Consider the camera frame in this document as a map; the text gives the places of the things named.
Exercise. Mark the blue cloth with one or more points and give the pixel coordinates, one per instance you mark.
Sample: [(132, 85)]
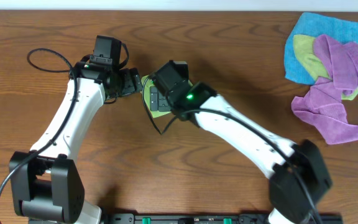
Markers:
[(312, 24)]

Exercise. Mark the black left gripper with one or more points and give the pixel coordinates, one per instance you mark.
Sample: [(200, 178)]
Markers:
[(133, 81)]

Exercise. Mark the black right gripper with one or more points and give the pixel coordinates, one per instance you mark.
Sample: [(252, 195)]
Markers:
[(156, 102)]

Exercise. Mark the light green cloth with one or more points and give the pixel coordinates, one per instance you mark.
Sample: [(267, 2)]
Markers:
[(155, 114)]

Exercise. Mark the purple cloth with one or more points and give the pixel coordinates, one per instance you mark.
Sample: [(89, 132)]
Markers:
[(322, 108)]

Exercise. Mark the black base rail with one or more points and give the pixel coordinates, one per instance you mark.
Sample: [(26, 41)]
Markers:
[(245, 218)]

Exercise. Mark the olive green cloth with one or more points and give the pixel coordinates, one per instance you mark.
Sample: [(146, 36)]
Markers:
[(326, 57)]

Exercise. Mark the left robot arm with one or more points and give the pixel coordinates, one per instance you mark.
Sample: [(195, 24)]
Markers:
[(45, 183)]

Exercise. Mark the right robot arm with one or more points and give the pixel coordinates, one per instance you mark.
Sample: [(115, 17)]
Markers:
[(297, 174)]

